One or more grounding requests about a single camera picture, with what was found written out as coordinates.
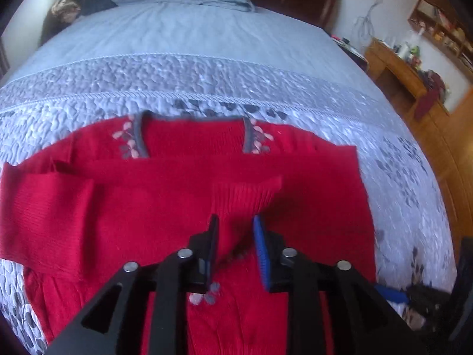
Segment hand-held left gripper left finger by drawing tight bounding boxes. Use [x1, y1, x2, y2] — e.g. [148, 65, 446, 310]
[44, 214, 220, 355]

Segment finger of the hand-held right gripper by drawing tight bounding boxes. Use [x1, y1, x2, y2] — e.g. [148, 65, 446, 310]
[373, 284, 410, 306]

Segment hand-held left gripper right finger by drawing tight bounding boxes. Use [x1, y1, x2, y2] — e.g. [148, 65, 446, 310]
[252, 214, 425, 355]

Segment red knit sweater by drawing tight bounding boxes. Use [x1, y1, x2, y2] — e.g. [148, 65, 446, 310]
[0, 110, 378, 355]

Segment blue quilted leaf-print bedspread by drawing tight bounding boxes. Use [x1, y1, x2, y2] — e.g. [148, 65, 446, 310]
[0, 2, 457, 355]

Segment dark red cloth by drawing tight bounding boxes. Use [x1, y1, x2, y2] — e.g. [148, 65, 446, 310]
[413, 72, 447, 121]

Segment wooden desk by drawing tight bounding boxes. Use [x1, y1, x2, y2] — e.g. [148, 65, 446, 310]
[364, 38, 453, 119]

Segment white bottle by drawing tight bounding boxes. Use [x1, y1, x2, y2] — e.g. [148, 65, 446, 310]
[398, 30, 418, 59]

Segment white wall cables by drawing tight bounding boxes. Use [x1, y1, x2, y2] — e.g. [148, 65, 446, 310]
[353, 0, 398, 43]

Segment wooden wall shelf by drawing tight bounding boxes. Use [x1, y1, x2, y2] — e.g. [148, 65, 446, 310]
[407, 0, 473, 71]

